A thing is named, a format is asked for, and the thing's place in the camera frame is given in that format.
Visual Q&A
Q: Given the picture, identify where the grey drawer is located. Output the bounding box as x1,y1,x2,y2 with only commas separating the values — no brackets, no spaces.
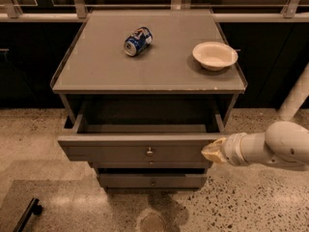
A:
58,115,222,168
98,168,207,189

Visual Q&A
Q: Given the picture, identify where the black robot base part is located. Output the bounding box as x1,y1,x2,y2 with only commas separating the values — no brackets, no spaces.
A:
13,198,42,232

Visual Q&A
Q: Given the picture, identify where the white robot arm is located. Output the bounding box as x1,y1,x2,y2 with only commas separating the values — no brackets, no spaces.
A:
201,65,309,170

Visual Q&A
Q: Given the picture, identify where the grey drawer cabinet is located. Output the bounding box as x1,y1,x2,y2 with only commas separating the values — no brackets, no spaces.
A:
50,9,248,190

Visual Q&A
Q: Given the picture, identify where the grey bottom drawer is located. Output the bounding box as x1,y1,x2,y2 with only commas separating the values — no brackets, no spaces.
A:
98,168,207,189

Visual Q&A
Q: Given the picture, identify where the round floor plate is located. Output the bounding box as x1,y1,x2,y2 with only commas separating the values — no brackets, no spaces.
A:
138,212,166,232

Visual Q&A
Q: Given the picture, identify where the white bowl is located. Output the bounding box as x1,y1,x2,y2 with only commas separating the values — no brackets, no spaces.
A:
192,42,239,72

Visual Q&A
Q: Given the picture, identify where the blue soda can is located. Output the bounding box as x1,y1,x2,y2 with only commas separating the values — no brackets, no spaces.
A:
124,27,153,57

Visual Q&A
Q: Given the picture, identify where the metal railing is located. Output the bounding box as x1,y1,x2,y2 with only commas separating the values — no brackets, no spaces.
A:
0,0,309,23

